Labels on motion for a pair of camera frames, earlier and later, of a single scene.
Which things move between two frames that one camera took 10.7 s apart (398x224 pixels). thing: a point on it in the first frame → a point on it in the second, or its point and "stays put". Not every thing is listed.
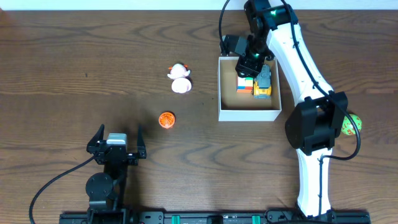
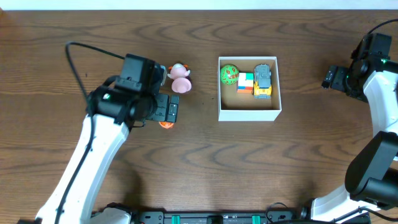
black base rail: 125,216 stays put
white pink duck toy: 180,84 stays put
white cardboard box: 243,107 stays put
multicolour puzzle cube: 245,84 stays put
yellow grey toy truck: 262,83 stays put
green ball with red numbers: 347,127 → 229,74
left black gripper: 116,157 → 163,107
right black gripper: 252,68 → 337,83
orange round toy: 166,119 stays put
